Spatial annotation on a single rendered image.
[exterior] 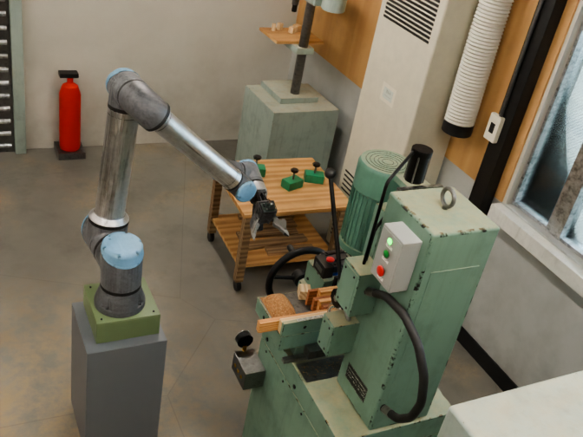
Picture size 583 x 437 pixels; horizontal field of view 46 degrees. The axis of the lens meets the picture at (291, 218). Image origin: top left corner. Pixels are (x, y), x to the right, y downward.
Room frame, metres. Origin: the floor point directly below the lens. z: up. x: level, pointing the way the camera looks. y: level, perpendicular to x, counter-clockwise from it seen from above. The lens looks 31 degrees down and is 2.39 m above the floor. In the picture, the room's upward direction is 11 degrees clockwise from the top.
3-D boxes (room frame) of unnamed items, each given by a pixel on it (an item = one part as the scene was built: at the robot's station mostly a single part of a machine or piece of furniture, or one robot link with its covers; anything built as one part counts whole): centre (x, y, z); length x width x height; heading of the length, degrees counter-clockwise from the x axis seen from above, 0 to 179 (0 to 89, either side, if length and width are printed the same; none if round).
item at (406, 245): (1.55, -0.29, 1.40); 0.10 x 0.06 x 0.16; 30
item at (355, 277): (1.63, -0.23, 1.22); 0.09 x 0.08 x 0.15; 30
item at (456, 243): (1.64, -0.40, 1.16); 0.22 x 0.22 x 0.72; 30
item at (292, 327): (1.88, -0.30, 0.93); 0.60 x 0.02 x 0.06; 120
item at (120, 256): (2.04, 0.58, 0.83); 0.17 x 0.15 x 0.18; 37
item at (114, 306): (2.03, 0.58, 0.70); 0.19 x 0.19 x 0.10
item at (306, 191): (3.42, 0.10, 0.32); 0.66 x 0.57 x 0.64; 119
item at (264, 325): (1.86, -0.19, 0.92); 0.54 x 0.02 x 0.04; 120
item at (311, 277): (2.08, -0.18, 0.91); 0.15 x 0.14 x 0.09; 120
